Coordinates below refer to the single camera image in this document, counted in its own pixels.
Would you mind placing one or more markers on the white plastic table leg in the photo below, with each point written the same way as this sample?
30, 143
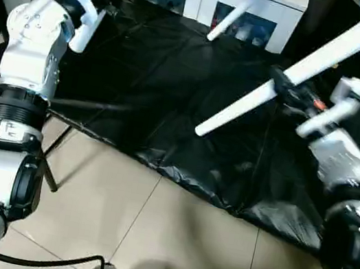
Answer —
238, 12
240, 107

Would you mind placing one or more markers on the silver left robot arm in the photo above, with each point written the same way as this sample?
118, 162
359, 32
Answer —
31, 45

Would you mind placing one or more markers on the black work mat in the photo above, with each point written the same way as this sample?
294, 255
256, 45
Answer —
160, 68

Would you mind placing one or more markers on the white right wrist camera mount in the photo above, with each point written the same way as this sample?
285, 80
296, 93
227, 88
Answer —
341, 107

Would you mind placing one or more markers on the black metal table frame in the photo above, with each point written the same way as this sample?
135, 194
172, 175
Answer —
50, 178

